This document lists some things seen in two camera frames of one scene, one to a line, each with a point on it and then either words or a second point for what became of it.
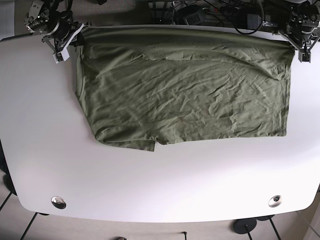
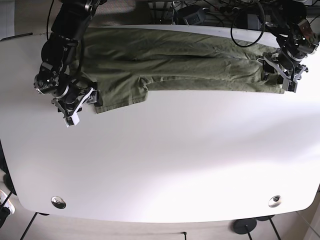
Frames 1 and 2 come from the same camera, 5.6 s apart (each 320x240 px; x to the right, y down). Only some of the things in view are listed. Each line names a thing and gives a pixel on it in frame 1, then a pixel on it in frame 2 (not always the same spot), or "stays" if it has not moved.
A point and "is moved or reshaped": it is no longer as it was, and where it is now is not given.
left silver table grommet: [58, 202] stays
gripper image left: [60, 45] -> [89, 95]
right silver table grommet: [275, 201] stays
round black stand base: [240, 225] stays
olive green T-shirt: [141, 86] is moved or reshaped
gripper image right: [304, 47] -> [274, 58]
